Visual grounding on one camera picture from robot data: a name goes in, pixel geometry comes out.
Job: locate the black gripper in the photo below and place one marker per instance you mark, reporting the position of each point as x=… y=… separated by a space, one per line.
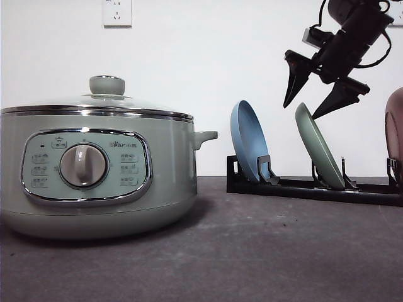
x=337 y=58

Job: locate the green plate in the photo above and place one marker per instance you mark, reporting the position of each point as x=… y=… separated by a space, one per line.
x=316 y=149

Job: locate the glass steamer lid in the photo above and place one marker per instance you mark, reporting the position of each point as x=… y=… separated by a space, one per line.
x=106 y=97

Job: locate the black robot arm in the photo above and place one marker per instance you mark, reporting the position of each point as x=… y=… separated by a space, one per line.
x=362 y=23

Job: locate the pink plate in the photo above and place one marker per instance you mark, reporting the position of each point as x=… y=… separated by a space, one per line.
x=394 y=127

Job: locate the blue plate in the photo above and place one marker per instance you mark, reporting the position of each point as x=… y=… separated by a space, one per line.
x=248 y=137

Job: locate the green electric steamer pot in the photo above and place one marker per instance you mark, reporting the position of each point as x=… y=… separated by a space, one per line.
x=83 y=172

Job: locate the black dish rack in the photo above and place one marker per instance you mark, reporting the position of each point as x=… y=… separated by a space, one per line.
x=268 y=183

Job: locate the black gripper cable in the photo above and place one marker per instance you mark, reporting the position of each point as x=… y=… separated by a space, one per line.
x=390 y=42

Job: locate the white wall socket right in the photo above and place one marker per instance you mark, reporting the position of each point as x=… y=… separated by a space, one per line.
x=396 y=12

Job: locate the white wall socket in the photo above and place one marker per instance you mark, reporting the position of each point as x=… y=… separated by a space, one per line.
x=396 y=12
x=117 y=14

